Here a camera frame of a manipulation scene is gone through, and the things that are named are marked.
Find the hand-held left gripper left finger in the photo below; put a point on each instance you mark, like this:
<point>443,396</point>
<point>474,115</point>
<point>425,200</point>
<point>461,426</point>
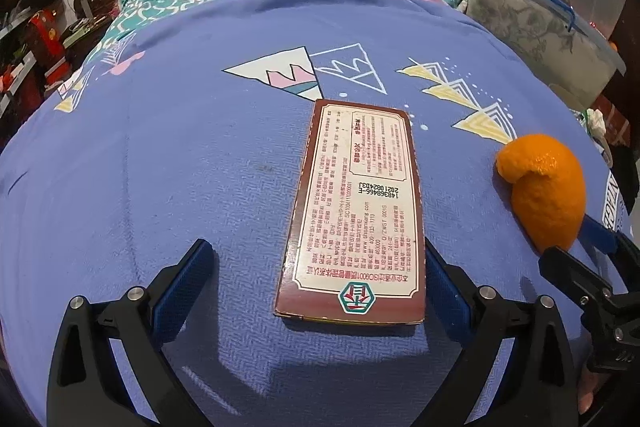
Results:
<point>186,279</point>

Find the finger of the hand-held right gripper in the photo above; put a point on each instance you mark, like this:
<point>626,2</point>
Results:
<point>575,269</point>
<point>597,232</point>

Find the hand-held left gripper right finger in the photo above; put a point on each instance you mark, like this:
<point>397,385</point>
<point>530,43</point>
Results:
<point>442,287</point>

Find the orange peel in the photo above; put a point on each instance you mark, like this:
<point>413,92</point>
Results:
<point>550,192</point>

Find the brown box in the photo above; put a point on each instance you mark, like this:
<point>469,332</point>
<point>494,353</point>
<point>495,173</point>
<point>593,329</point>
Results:
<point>357,217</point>

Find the person's right hand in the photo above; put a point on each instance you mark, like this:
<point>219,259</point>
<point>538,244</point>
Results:
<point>589,389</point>

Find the white crumpled plastic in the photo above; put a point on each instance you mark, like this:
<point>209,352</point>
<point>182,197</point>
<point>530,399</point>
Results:
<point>596,119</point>

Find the blue printed bedsheet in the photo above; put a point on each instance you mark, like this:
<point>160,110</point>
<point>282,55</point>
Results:
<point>175,157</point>

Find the small orange object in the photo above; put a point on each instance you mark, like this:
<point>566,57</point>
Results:
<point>613,46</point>

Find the grey metal shelf rack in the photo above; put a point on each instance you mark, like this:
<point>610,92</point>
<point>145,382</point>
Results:
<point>15,72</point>

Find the red box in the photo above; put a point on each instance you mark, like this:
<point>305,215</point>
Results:
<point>47,44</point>

